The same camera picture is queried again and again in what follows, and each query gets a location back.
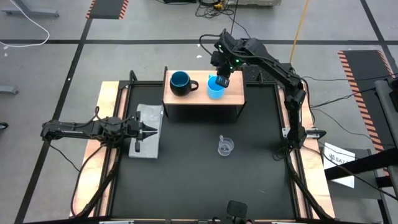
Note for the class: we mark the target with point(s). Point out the grey folded cloth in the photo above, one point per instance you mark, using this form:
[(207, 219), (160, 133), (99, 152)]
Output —
[(152, 146)]

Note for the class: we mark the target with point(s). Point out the wooden table side panel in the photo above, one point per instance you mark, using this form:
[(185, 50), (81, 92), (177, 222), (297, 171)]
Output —
[(320, 193), (90, 174)]

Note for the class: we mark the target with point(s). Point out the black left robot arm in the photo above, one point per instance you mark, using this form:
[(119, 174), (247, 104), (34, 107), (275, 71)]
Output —
[(77, 132)]

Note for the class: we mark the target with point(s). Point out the white paper sign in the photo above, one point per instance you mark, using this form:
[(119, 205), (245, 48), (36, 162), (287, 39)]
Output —
[(337, 158)]

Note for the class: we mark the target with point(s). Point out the black chair back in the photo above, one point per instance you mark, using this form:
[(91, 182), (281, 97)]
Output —
[(237, 209)]

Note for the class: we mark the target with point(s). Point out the grey desk foot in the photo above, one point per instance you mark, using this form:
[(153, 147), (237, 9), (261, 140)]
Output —
[(31, 13), (7, 90)]

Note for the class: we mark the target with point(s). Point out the black stand beam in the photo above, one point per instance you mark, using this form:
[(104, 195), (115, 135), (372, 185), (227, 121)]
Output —
[(357, 165)]

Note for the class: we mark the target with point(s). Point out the black mat with striped edges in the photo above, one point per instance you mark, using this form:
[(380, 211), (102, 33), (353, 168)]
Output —
[(107, 8), (363, 68)]

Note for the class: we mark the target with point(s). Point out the black mug with blue inside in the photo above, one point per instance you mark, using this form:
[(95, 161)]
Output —
[(180, 82)]

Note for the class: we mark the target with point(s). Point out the left arm's gripper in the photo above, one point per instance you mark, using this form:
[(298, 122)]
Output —
[(133, 129)]

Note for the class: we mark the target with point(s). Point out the light blue plastic cup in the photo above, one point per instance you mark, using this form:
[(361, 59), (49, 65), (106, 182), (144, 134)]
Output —
[(214, 92)]

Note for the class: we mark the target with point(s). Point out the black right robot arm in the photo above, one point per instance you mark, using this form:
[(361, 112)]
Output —
[(280, 70)]

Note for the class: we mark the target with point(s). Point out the clear plastic cup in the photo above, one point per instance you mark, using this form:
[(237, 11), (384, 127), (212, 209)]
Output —
[(225, 147)]

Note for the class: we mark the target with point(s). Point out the black aluminium table frame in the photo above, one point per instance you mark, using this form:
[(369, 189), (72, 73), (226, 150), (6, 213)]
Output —
[(141, 83)]

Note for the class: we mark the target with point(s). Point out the wooden shelf with black frame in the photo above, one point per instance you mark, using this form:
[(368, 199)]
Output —
[(199, 98)]

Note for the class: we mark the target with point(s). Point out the right arm's gripper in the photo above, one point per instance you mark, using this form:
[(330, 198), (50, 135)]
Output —
[(228, 67)]

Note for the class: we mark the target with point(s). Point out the grey equipment base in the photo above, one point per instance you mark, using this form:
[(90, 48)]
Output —
[(255, 2)]

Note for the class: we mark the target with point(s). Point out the grey stand post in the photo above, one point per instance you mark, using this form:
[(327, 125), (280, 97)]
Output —
[(385, 102)]

